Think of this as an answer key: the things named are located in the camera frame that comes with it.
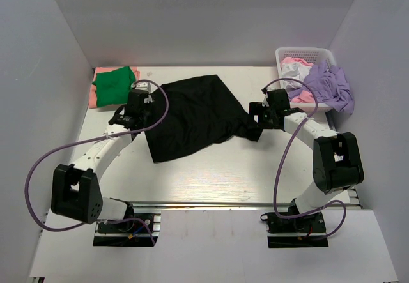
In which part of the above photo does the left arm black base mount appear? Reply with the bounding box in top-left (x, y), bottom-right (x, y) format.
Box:
top-left (96, 206), bottom-right (160, 234)

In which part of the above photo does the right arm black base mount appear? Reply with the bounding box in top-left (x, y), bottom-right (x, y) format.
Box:
top-left (260, 212), bottom-right (326, 234)

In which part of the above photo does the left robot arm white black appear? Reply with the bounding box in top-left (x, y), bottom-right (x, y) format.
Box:
top-left (51, 82), bottom-right (153, 231)

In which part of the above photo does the folded salmon pink t shirt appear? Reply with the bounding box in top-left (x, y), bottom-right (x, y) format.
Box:
top-left (88, 66), bottom-right (140, 109)

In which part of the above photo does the pink t shirt in basket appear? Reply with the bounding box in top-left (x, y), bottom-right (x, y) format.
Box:
top-left (281, 57), bottom-right (314, 103)

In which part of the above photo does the white t shirt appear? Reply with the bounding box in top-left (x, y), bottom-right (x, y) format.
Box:
top-left (281, 62), bottom-right (312, 91)

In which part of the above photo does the white plastic laundry basket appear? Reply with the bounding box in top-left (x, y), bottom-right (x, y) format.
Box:
top-left (275, 47), bottom-right (337, 112)

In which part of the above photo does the black t shirt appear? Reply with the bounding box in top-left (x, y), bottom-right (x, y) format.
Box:
top-left (145, 75), bottom-right (262, 163)

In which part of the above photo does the aluminium rail at table edge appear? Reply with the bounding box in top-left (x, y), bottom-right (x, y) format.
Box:
top-left (127, 188), bottom-right (362, 209)

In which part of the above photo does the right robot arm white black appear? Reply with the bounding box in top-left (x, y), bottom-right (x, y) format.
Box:
top-left (249, 89), bottom-right (364, 231)

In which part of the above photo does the folded green t shirt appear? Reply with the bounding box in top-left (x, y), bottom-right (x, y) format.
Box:
top-left (92, 66), bottom-right (137, 107)

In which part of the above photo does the purple t shirt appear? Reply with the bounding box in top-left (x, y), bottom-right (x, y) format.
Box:
top-left (304, 61), bottom-right (355, 114)

